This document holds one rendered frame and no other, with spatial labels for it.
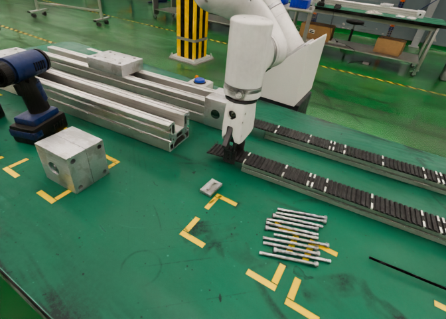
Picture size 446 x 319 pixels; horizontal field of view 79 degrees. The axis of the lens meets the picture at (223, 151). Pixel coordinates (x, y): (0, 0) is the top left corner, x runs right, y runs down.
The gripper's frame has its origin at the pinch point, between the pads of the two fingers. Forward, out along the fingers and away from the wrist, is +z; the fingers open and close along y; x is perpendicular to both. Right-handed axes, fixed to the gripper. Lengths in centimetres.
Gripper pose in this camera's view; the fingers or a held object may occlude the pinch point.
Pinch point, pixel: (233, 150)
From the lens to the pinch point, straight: 69.8
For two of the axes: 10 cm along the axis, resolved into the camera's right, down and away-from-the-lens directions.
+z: -0.9, 8.2, 5.7
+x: -9.0, -3.1, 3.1
